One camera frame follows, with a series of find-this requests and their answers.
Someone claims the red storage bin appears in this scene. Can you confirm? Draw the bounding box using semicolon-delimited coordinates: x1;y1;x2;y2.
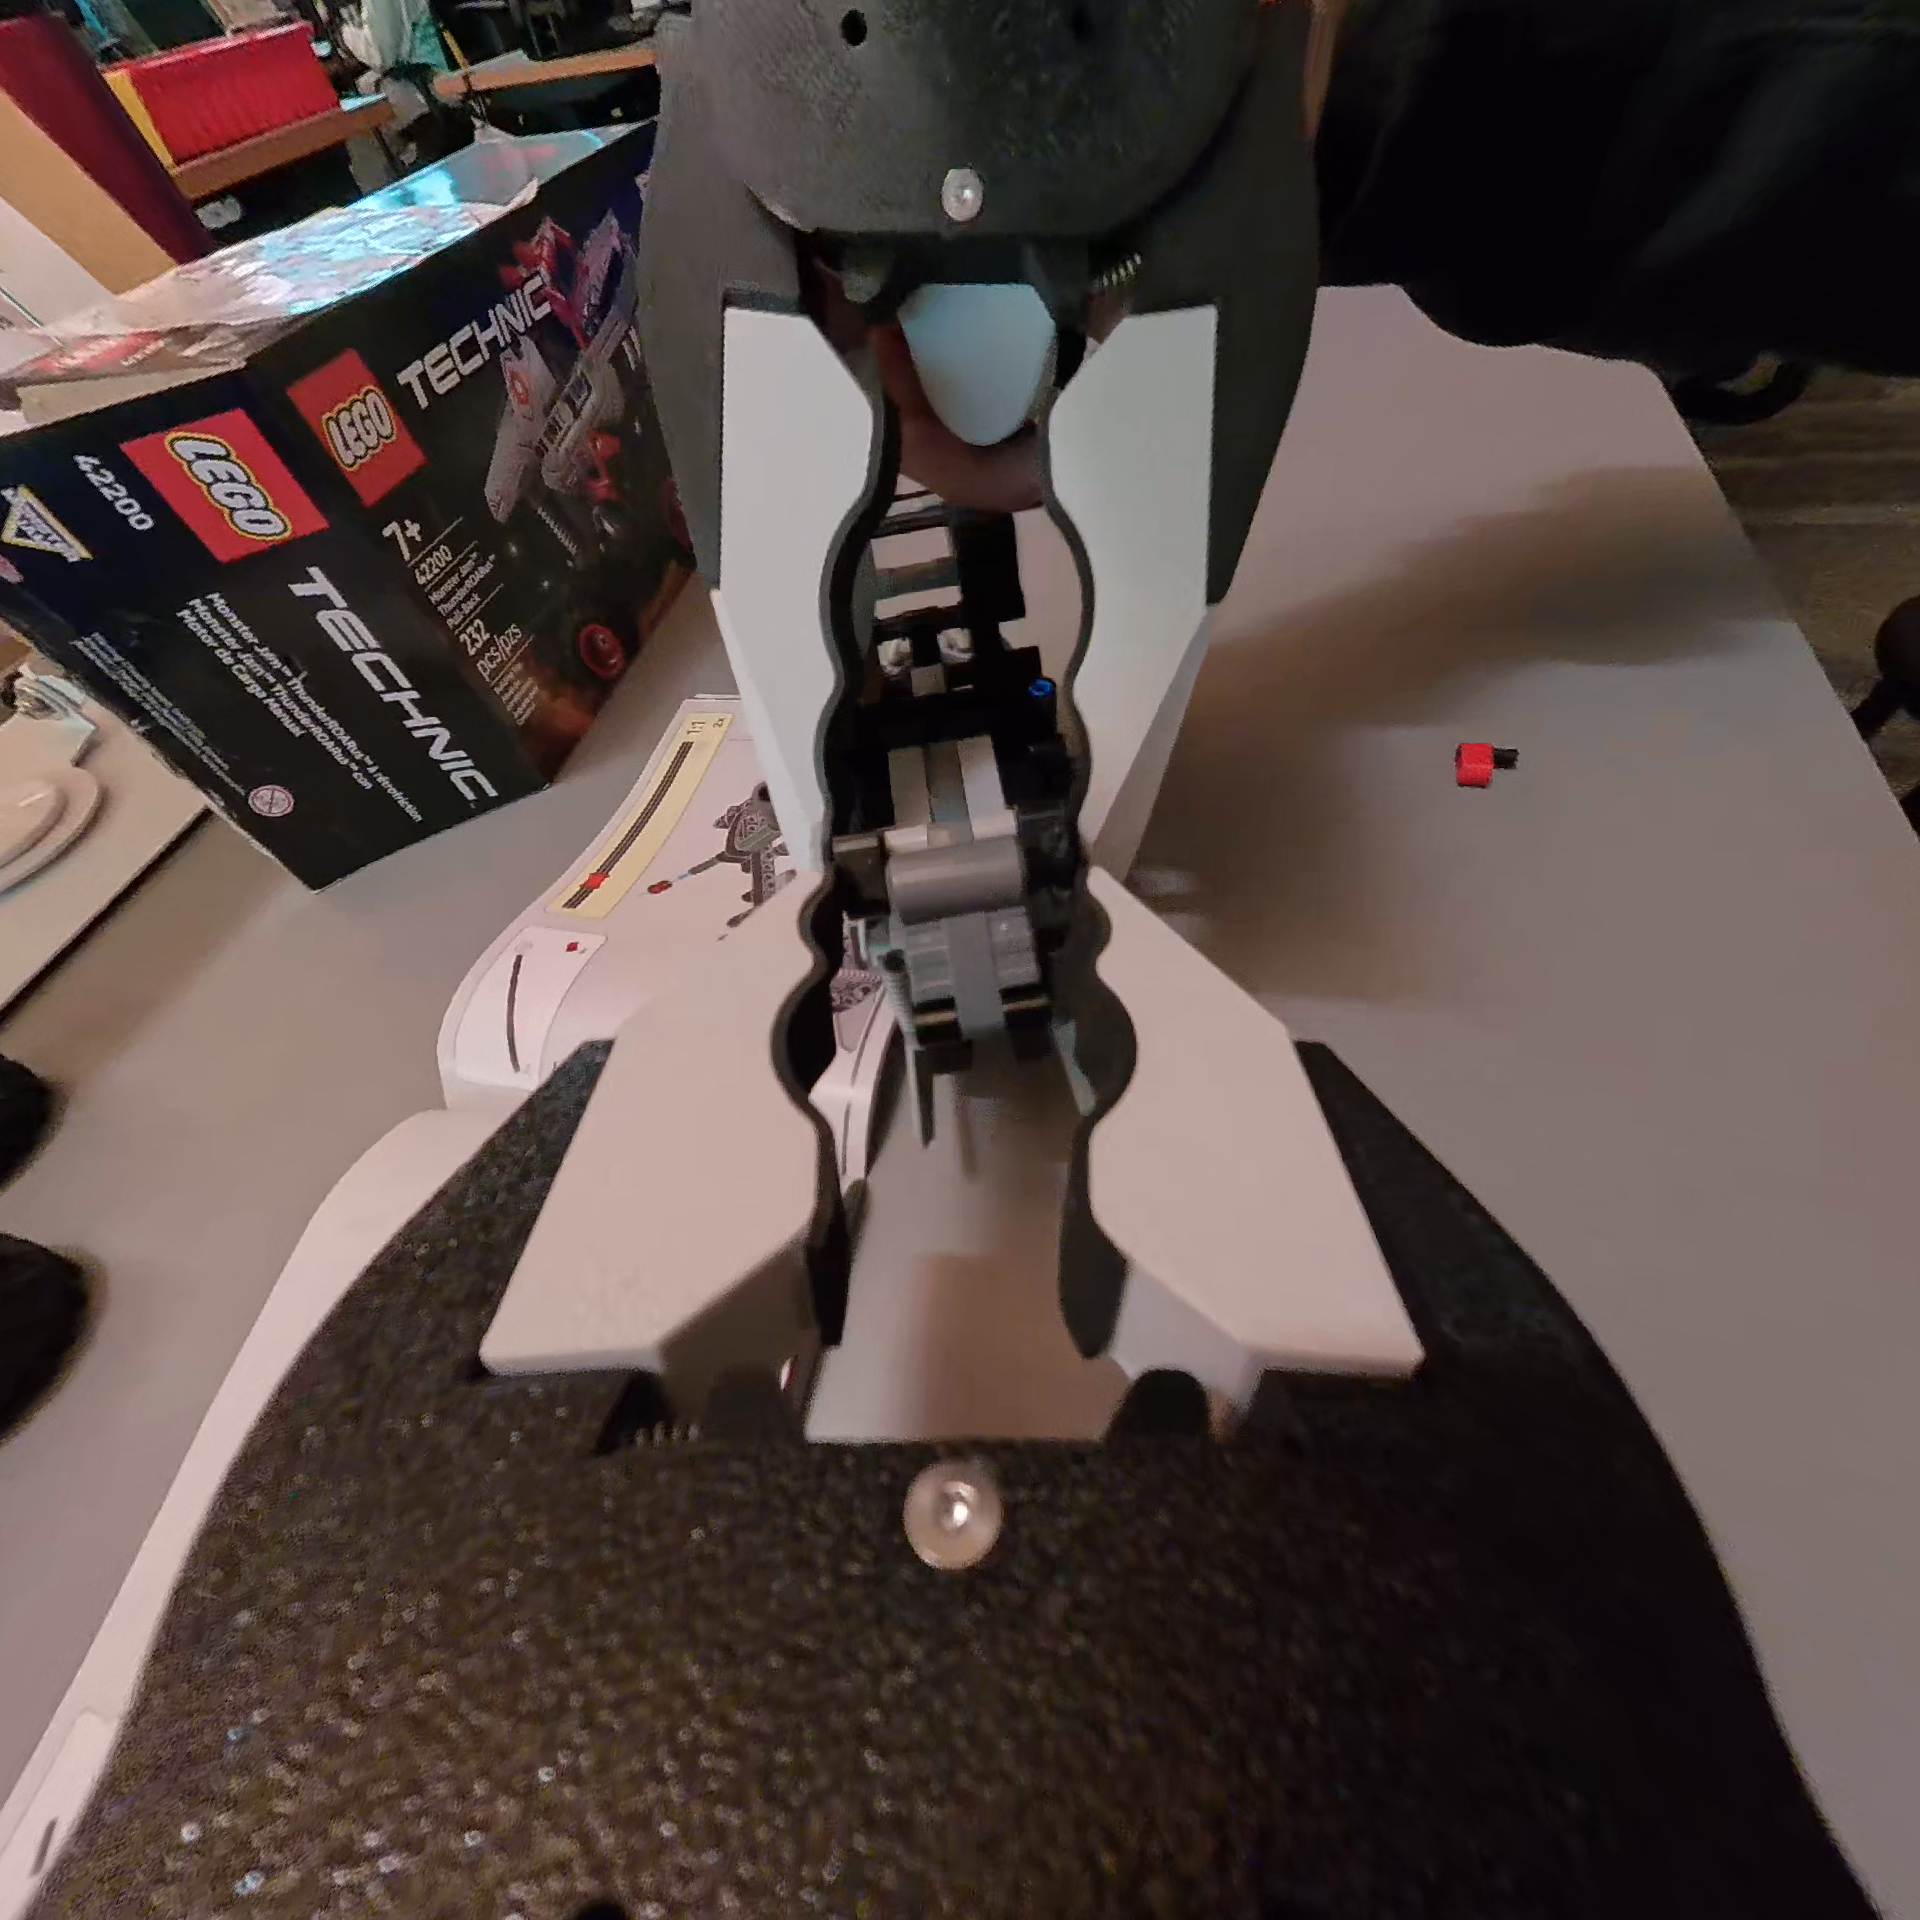
105;22;340;159

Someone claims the black grey toy truck chassis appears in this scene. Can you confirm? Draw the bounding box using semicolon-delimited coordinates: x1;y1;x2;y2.
817;502;1105;1128

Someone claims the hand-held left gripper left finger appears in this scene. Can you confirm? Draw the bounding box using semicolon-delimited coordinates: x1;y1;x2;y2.
480;866;865;1443

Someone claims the grey desk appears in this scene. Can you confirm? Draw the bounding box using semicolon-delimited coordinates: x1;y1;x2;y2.
0;285;1920;1907

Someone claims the black toy set box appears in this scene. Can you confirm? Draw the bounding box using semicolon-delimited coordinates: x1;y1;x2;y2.
0;118;707;891

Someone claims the person's right hand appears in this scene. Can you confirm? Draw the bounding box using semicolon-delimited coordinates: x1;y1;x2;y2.
896;404;1047;514

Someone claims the white board stand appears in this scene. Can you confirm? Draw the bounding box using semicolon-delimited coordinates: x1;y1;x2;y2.
0;674;108;904

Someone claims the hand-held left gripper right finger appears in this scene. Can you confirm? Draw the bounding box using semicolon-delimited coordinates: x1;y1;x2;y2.
1056;866;1425;1443

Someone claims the person's black clothing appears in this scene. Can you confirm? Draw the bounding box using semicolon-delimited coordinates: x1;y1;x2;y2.
1319;0;1920;396

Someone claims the open instruction booklet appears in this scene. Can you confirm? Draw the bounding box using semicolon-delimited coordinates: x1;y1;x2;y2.
30;698;903;1854

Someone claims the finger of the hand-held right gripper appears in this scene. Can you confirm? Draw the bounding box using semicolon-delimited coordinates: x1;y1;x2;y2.
1041;307;1220;886
720;300;895;872

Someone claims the maroon tumbler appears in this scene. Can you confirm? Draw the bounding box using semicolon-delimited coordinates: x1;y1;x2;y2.
0;16;212;264

